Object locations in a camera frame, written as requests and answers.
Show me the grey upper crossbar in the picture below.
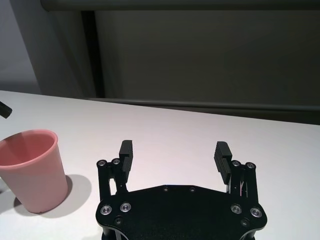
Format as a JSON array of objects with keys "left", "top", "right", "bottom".
[{"left": 41, "top": 0, "right": 320, "bottom": 11}]

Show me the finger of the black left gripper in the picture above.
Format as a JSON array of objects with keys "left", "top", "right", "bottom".
[{"left": 0, "top": 101, "right": 13, "bottom": 119}]

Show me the pink plastic cup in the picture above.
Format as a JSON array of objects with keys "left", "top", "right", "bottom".
[{"left": 0, "top": 128, "right": 69, "bottom": 214}]

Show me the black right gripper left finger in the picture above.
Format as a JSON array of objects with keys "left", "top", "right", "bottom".
[{"left": 96, "top": 139, "right": 134, "bottom": 202}]

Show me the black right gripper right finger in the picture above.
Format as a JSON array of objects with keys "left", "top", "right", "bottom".
[{"left": 213, "top": 141, "right": 258, "bottom": 201}]

